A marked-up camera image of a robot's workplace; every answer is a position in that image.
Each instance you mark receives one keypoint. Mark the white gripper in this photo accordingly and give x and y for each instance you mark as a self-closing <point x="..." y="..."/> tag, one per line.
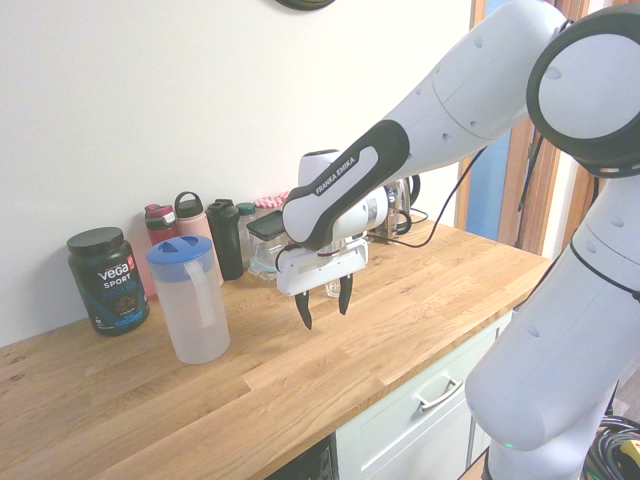
<point x="320" y="267"/>

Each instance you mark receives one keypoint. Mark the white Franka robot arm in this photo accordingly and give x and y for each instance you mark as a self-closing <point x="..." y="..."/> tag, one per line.
<point x="475" y="90"/>

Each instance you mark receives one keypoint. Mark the red water bottle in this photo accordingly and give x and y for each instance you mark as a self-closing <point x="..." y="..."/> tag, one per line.
<point x="160" y="225"/>

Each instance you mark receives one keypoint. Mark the square container with black lid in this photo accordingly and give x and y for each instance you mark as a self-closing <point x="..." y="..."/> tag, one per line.
<point x="267" y="225"/>

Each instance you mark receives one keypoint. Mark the pale green cabinet front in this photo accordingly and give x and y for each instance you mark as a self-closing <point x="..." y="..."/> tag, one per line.
<point x="400" y="440"/>

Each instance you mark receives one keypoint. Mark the wooden door frame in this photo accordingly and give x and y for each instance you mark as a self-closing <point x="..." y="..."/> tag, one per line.
<point x="545" y="200"/>

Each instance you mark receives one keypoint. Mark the glass jar with green lid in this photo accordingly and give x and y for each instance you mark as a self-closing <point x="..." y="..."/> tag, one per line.
<point x="246" y="212"/>

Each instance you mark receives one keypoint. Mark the dark appliance under counter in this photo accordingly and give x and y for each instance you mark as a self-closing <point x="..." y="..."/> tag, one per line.
<point x="310" y="462"/>

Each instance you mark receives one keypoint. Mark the black round wall clock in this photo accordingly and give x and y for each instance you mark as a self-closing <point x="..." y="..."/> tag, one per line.
<point x="305" y="4"/>

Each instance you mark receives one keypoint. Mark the translucent pitcher with blue lid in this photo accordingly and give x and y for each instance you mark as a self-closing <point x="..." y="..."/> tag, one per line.
<point x="195" y="320"/>

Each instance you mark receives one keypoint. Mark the black shaker bottle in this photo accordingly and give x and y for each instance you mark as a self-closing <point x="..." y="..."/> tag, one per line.
<point x="225" y="240"/>

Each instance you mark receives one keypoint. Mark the black Vega protein tub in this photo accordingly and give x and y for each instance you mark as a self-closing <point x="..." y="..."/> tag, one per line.
<point x="110" y="285"/>

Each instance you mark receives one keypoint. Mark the pink bottle with black cap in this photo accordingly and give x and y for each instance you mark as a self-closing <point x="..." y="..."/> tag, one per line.
<point x="190" y="222"/>

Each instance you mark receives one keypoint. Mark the glass container with teal lid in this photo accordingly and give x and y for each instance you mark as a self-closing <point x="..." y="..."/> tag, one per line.
<point x="262" y="270"/>

